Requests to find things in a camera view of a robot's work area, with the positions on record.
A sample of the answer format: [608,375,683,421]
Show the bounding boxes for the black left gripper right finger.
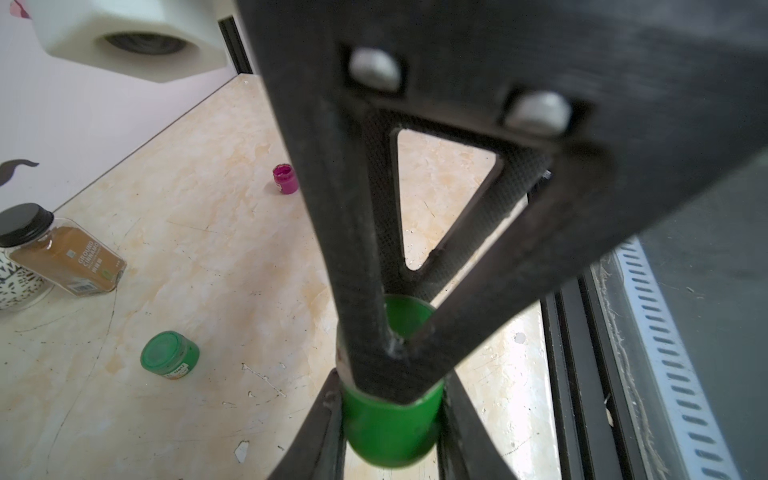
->
[437,372,517,480]

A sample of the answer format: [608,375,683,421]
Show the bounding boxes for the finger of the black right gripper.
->
[237,1,767,405]
[362,110,549,300]

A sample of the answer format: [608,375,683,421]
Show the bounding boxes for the white slotted cable duct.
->
[614,237,740,479]

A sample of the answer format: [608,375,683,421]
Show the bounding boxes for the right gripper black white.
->
[25,0,236,83]

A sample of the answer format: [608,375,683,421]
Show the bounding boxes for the spice jar with black cap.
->
[1,203,127,297]

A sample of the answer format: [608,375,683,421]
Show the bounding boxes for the green paint jar with label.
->
[140,330,200,380]

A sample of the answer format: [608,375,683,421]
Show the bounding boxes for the magenta paint jar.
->
[272,164,299,195]

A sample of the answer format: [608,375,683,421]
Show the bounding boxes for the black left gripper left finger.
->
[268,369,347,480]

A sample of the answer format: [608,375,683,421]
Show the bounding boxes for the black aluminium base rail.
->
[540,271,647,479]

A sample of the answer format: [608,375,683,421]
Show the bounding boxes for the black white patterned bowl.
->
[1,253,53,311]

